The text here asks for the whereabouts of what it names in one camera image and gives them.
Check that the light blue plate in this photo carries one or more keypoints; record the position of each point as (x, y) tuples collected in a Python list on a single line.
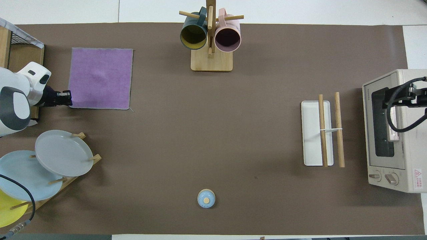
[(23, 176)]

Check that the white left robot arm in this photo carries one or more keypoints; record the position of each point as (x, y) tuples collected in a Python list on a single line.
[(13, 110)]

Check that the grey plate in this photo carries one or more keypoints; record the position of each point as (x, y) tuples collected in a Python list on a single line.
[(63, 153)]

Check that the dark teal mug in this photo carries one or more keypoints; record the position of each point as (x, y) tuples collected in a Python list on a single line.
[(194, 35)]

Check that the pink mug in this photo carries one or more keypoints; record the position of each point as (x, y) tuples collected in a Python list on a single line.
[(228, 38)]

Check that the purple and grey towel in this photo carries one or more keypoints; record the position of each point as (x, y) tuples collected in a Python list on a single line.
[(100, 80)]

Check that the brown table mat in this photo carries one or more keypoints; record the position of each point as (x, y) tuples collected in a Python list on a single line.
[(213, 133)]

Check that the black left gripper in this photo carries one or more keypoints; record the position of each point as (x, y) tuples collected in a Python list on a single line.
[(50, 97)]

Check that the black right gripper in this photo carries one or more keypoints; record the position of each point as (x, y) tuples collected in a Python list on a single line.
[(418, 96)]

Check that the wooden plate rack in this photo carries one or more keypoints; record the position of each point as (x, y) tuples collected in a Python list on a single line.
[(71, 180)]

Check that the blue bell with wooden knob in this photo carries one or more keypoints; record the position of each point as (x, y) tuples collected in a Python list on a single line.
[(206, 198)]

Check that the white rack with wooden rods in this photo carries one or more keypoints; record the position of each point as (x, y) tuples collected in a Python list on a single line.
[(313, 133)]

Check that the yellow plate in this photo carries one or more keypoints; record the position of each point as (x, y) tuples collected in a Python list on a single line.
[(8, 211)]

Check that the beige toaster oven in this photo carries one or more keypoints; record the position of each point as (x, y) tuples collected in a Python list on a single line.
[(410, 153)]

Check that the wooden mug tree stand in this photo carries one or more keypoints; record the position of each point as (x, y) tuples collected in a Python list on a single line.
[(211, 61)]

